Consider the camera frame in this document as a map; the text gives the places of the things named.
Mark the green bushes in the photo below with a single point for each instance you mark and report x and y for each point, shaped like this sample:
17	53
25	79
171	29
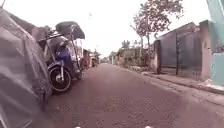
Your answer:
133	55

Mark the row of buildings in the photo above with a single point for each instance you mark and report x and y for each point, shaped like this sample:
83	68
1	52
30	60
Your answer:
86	58

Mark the grey asphalt road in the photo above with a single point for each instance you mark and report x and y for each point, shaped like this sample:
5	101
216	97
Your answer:
116	100

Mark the blue motor tricycle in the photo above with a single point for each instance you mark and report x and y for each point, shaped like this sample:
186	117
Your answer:
63	56

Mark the tall sparse tree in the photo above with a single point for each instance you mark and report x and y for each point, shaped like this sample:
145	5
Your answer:
156	13

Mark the concrete kerb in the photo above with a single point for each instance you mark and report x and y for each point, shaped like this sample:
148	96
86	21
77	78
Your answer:
186	83

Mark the vehicle under grey tarp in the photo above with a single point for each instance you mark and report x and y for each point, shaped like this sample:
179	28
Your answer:
20	73

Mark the grey wall with dark gate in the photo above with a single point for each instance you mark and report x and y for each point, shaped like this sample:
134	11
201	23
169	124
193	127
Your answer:
186	53

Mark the teal wall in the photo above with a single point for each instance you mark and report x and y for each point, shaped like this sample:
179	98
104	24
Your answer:
218	70

